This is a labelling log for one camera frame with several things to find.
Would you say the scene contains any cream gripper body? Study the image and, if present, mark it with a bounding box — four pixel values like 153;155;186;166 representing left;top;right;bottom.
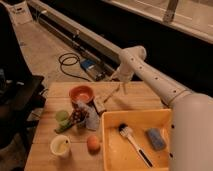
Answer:
110;69;128;83

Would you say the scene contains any wooden handled fork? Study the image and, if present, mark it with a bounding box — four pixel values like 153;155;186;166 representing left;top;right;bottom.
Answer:
103;84;120;103

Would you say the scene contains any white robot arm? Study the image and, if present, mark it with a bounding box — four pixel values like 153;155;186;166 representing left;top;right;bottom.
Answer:
113;46;213;171

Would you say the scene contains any yellow plastic tray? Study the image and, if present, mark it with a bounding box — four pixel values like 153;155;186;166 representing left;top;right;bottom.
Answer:
101;109;171;171

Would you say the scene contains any blue electronic box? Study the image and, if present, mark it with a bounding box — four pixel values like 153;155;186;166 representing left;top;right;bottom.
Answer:
80;59;105;81

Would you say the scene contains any orange bowl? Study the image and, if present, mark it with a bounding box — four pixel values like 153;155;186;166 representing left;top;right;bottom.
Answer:
69;85;94;104

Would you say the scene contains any patterned cloth bag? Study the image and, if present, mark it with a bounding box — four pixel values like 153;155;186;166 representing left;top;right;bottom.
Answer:
70;101;100;131

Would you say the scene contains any blue sponge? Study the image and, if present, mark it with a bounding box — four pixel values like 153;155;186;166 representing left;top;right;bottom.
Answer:
146;128;166;151

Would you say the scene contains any green toy vegetable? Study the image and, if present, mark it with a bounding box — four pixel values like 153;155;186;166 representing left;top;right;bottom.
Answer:
55;110;71;134

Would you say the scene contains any orange fruit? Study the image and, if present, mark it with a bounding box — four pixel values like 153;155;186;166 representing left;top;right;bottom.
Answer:
87;135;100;152

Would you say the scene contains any white cup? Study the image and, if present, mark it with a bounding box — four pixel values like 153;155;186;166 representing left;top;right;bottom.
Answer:
50;135;71;158

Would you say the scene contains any black chair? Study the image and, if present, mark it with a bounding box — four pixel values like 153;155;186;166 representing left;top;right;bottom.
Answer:
0;2;45;154

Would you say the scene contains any white paper sign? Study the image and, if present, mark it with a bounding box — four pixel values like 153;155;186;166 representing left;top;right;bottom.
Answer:
8;1;32;26

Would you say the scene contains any black cable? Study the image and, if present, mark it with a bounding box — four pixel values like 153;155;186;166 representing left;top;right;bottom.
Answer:
58;52;92;83

